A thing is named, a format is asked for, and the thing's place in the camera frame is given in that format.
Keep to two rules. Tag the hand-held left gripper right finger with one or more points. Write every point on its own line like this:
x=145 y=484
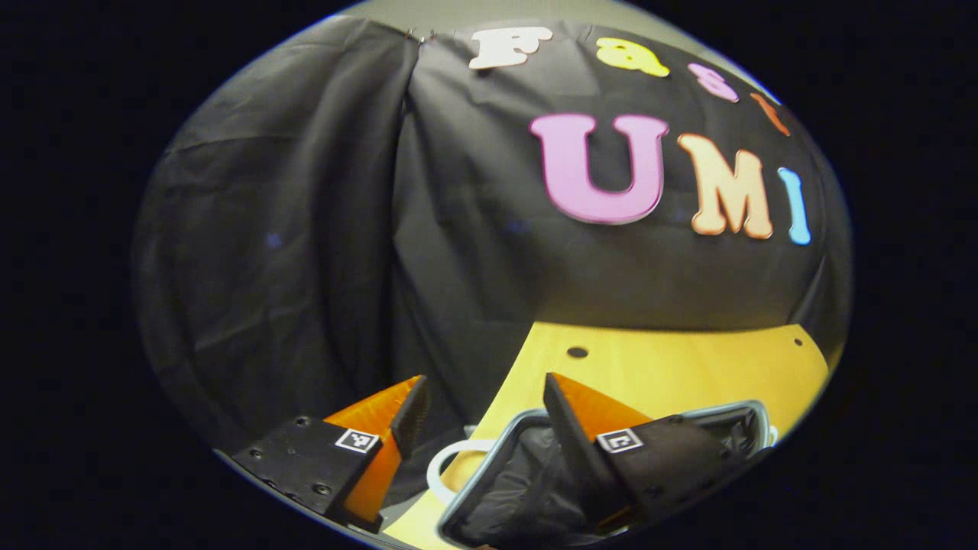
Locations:
x=569 y=435

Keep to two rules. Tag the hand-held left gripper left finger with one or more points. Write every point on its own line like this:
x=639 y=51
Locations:
x=411 y=416

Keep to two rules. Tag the white hard-shell suitcase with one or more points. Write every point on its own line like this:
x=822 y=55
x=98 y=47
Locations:
x=519 y=489

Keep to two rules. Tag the black backdrop cloth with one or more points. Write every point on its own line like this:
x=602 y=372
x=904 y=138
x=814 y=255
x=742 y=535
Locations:
x=306 y=229

